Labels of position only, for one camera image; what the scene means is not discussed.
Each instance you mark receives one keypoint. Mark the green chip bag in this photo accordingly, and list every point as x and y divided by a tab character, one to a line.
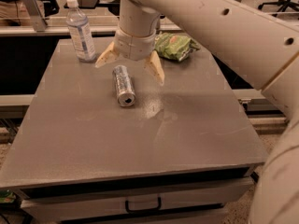
175	47

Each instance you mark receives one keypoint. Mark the clear plastic water bottle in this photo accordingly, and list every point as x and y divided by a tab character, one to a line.
79	29

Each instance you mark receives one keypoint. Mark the silver redbull can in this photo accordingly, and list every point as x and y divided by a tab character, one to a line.
124	87

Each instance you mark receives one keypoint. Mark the grey drawer with black handle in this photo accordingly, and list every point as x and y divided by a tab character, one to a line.
201	201

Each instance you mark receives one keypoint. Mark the black office chair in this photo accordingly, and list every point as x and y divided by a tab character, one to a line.
283	5

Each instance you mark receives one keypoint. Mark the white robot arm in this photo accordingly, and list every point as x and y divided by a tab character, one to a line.
260	48

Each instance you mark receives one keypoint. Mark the person in beige clothes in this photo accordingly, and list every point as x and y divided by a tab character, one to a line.
14	12

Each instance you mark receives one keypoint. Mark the left metal rail bracket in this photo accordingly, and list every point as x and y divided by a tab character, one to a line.
36	18

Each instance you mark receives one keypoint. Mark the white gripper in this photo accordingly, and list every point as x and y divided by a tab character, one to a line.
135	46

